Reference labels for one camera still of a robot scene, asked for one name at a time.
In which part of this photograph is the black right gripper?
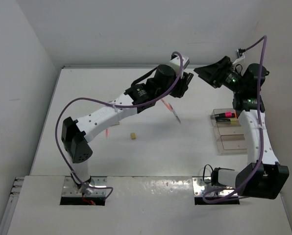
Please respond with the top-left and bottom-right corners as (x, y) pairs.
(195, 56), (245, 94)

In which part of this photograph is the pink black highlighter marker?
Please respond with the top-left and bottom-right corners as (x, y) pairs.
(214, 112), (236, 119)

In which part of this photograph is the yellow black highlighter marker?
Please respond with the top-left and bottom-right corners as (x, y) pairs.
(216, 118), (238, 122)

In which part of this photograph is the tan eraser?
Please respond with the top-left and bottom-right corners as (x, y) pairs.
(130, 133), (136, 140)

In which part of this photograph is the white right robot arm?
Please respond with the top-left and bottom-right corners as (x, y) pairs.
(194, 56), (290, 199)

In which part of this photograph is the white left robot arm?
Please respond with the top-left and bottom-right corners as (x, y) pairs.
(56, 63), (194, 189)

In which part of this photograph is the orange double-ended pen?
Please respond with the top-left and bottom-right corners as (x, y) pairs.
(161, 99), (173, 112)

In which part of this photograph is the purple double-ended pen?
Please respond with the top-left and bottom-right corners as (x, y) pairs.
(172, 109), (181, 124)

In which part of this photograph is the clear plastic organizer tray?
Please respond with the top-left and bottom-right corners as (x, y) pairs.
(210, 108), (247, 155)

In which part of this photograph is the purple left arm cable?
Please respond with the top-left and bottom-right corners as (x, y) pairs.
(55, 51), (184, 199)

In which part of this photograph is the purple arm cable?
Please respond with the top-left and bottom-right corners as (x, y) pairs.
(202, 35), (268, 204)
(55, 51), (184, 199)

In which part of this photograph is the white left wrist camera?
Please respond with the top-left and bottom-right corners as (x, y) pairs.
(168, 55), (190, 73)

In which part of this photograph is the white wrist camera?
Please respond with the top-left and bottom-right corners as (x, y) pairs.
(168, 55), (190, 73)
(234, 48), (245, 63)

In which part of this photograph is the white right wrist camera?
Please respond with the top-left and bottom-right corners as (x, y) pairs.
(234, 48), (245, 63)

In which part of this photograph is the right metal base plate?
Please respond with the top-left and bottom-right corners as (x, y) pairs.
(192, 177), (234, 198)

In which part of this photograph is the metal base plate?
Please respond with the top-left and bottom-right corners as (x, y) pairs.
(62, 176), (107, 197)
(192, 177), (234, 198)

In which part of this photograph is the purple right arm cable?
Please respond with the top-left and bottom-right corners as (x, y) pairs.
(202, 35), (268, 204)

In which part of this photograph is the aluminium frame rail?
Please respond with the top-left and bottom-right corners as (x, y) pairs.
(62, 64), (235, 70)

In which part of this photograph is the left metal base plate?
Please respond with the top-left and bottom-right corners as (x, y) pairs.
(62, 176), (107, 197)

